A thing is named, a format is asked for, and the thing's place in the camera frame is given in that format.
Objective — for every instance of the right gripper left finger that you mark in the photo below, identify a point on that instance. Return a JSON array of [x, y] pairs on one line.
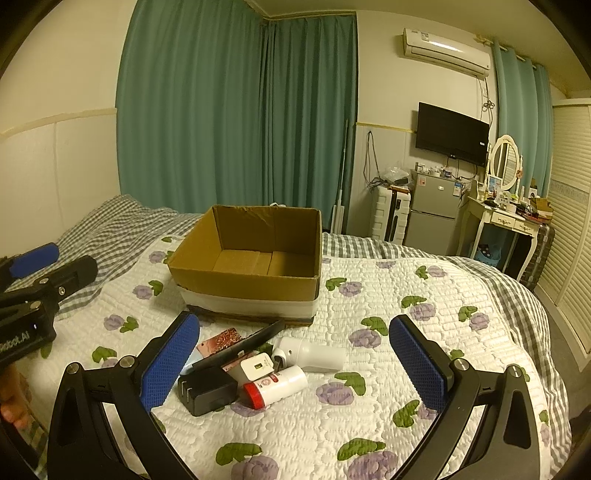
[[81, 441]]

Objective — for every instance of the white bottle red cap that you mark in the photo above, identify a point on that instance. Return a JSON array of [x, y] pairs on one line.
[[274, 387]]

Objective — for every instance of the black power adapter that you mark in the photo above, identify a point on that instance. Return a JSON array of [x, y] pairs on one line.
[[206, 390]]

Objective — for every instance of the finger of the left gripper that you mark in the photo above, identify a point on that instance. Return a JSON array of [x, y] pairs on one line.
[[64, 281], [34, 260]]

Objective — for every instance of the white suitcase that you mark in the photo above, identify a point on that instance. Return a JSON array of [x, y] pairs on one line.
[[390, 212]]

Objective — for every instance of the white charger plug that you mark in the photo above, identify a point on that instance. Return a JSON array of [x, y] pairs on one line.
[[250, 369]]

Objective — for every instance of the green curtain right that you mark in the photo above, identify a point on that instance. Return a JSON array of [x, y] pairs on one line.
[[525, 112]]

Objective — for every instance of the white cylinder device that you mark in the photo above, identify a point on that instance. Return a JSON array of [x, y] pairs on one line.
[[308, 356]]

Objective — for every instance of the white air conditioner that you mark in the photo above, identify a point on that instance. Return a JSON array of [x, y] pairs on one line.
[[446, 52]]

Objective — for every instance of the brown cardboard box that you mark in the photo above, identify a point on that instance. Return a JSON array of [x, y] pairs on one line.
[[254, 262]]

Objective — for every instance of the white louvered wardrobe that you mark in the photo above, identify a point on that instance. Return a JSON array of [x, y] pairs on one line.
[[564, 285]]

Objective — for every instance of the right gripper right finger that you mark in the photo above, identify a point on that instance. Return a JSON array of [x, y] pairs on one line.
[[505, 445]]

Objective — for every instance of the oval white mirror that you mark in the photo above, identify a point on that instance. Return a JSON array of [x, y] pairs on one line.
[[505, 164]]

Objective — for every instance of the green curtain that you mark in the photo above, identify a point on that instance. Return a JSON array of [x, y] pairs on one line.
[[219, 105], [525, 112]]

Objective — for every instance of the black remote control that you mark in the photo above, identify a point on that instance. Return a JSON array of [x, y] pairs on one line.
[[240, 348]]

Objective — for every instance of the white floral quilt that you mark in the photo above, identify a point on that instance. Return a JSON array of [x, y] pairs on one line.
[[359, 416]]

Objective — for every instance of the silver mini fridge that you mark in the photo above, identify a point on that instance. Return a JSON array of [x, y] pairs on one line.
[[433, 214]]

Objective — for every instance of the white floor mop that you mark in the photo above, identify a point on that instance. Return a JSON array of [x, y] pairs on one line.
[[338, 208]]

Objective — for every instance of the person left hand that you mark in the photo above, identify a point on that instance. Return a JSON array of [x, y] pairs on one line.
[[13, 403]]

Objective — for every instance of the green curtain left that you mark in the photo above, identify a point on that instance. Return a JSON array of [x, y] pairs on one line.
[[219, 105]]

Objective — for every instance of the white dressing table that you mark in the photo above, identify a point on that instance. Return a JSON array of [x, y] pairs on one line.
[[487, 215]]

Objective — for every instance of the red floral phone case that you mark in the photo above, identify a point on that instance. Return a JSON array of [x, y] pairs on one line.
[[226, 340]]

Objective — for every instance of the black wall television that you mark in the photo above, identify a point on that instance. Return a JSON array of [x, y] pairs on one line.
[[452, 134]]

